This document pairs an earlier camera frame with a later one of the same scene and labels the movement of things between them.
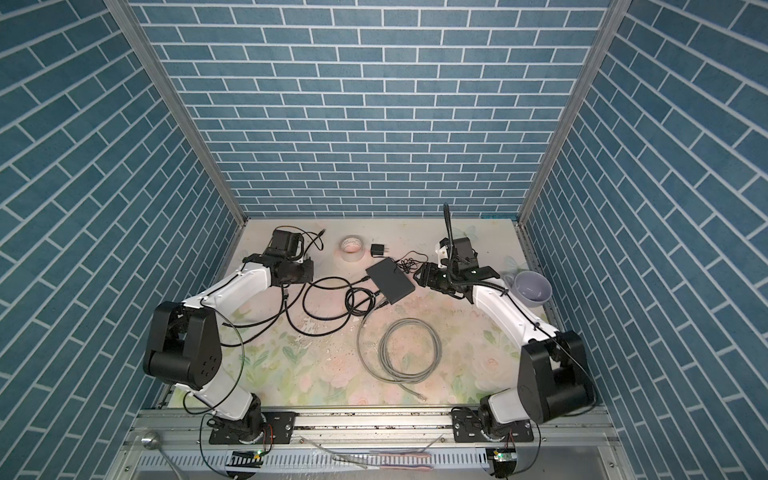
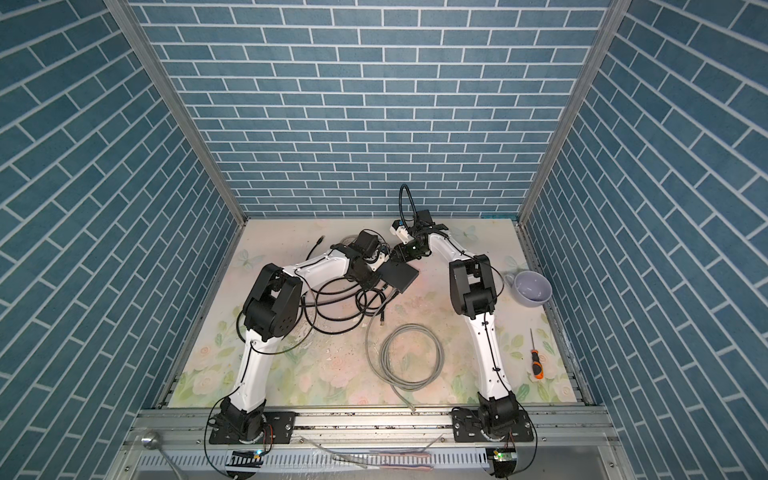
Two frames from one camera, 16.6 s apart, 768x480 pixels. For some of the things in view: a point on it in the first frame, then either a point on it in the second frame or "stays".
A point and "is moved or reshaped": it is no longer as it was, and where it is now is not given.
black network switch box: [390, 279] stays
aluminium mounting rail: [570, 443] stays
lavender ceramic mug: [529, 288] stays
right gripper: [427, 275] -> [399, 254]
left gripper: [307, 274] -> [372, 283]
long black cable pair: [286, 306] is moved or reshaped
